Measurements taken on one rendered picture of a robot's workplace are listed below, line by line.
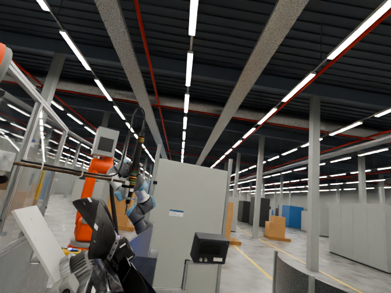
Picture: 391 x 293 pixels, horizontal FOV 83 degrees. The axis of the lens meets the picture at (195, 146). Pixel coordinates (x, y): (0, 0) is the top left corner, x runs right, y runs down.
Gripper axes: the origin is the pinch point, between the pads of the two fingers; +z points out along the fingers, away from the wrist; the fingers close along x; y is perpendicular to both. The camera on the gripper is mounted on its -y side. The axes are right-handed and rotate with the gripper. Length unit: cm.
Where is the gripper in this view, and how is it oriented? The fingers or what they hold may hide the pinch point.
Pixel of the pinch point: (135, 163)
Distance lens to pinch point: 133.6
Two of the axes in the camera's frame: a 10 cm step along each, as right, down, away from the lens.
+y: -1.4, 9.6, -2.3
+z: 3.2, -1.8, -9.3
